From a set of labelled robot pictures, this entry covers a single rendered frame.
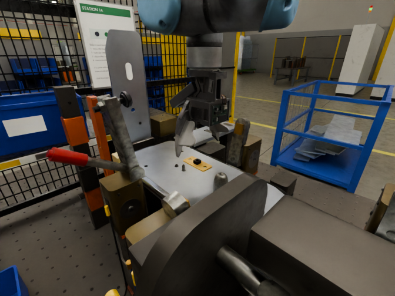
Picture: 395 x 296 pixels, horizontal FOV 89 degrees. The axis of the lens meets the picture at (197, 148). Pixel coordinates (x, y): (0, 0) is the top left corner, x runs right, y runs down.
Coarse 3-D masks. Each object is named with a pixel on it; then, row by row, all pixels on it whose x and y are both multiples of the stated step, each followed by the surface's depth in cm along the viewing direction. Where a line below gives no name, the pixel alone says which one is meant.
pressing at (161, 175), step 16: (160, 144) 68; (144, 160) 58; (160, 160) 58; (176, 160) 58; (208, 160) 58; (160, 176) 51; (176, 176) 51; (192, 176) 51; (208, 176) 51; (160, 192) 44; (192, 192) 45; (208, 192) 45; (272, 192) 45
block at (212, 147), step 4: (204, 144) 73; (208, 144) 73; (212, 144) 73; (216, 144) 73; (220, 144) 73; (196, 148) 70; (200, 148) 70; (204, 148) 70; (208, 148) 70; (212, 148) 70; (216, 148) 70; (220, 148) 70; (224, 148) 71; (204, 152) 68; (208, 152) 67; (212, 152) 67; (216, 152) 68; (220, 152) 70; (224, 152) 72; (212, 156) 67; (216, 156) 69; (220, 156) 71; (224, 156) 73; (224, 160) 73
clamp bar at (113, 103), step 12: (108, 96) 35; (120, 96) 36; (96, 108) 33; (108, 108) 33; (108, 120) 35; (120, 120) 35; (120, 132) 36; (120, 144) 37; (120, 156) 40; (132, 156) 39; (132, 168) 40
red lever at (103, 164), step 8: (48, 152) 30; (56, 152) 30; (64, 152) 31; (72, 152) 33; (56, 160) 31; (64, 160) 31; (72, 160) 32; (80, 160) 33; (88, 160) 34; (96, 160) 35; (104, 160) 37; (104, 168) 37; (112, 168) 38; (120, 168) 39
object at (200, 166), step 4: (192, 156) 60; (184, 160) 58; (188, 160) 58; (192, 160) 58; (196, 160) 56; (200, 160) 56; (192, 164) 55; (196, 164) 55; (200, 164) 55; (204, 164) 55; (208, 164) 55; (196, 168) 54; (200, 168) 54; (204, 168) 54; (208, 168) 54
